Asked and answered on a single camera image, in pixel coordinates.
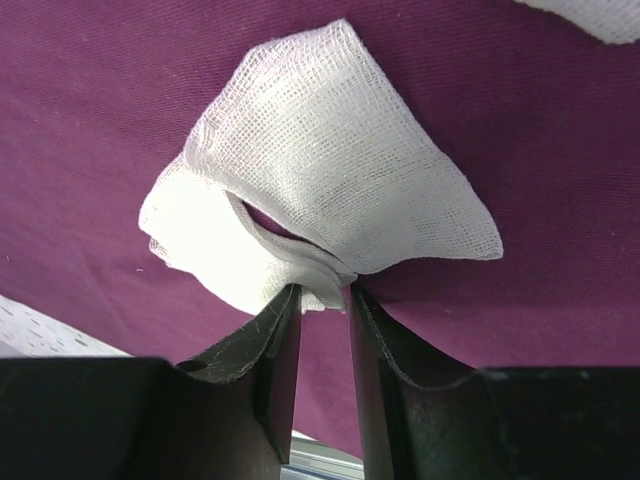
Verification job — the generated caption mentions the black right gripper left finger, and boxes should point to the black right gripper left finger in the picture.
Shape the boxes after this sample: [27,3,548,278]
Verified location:
[1,285,301,479]

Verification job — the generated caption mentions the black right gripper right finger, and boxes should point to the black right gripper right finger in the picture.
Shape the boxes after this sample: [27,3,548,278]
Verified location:
[350,287,639,480]

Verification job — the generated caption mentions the white gauze pad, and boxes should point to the white gauze pad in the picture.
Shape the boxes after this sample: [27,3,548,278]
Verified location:
[138,19,503,314]
[519,0,640,45]

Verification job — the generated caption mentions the purple cloth mat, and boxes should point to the purple cloth mat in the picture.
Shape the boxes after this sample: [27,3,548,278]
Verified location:
[1,1,639,455]

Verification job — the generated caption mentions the aluminium table edge rail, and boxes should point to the aluminium table edge rail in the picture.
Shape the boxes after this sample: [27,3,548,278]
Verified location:
[281,430,365,480]

